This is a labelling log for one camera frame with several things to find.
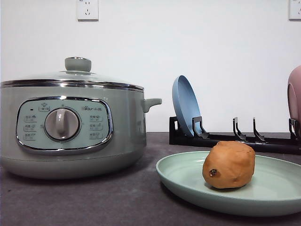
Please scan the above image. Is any brown potato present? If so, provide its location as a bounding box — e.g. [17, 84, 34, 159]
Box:
[202, 141, 255, 189]

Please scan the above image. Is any green plate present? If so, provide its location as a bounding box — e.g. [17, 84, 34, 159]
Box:
[156, 151, 301, 216]

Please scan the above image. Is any green electric steamer pot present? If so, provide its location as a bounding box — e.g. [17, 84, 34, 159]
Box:
[0, 83, 162, 180]

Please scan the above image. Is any black plate rack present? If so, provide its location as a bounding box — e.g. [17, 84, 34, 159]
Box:
[169, 116, 301, 154]

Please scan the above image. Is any pink plate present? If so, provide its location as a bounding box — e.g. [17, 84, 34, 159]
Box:
[287, 65, 301, 123]

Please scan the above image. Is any right white wall socket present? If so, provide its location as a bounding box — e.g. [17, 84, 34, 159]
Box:
[286, 0, 301, 23]

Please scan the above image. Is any left white wall socket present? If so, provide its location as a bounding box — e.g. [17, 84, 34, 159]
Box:
[77, 0, 99, 22]

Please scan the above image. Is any blue plate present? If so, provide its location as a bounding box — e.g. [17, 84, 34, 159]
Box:
[172, 75, 202, 136]

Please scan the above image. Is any white wall socket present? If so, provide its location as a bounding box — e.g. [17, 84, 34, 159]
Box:
[77, 0, 99, 22]
[286, 0, 301, 23]

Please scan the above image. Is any glass steamer lid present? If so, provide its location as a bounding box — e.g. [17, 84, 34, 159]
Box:
[1, 57, 144, 90]

